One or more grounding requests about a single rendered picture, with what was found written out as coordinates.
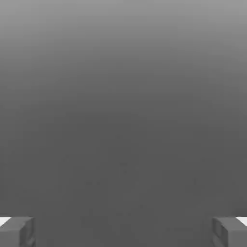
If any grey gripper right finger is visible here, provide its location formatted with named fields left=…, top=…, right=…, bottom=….
left=211, top=216, right=247, bottom=247

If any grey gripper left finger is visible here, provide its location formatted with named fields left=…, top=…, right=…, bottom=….
left=0, top=216, right=37, bottom=247

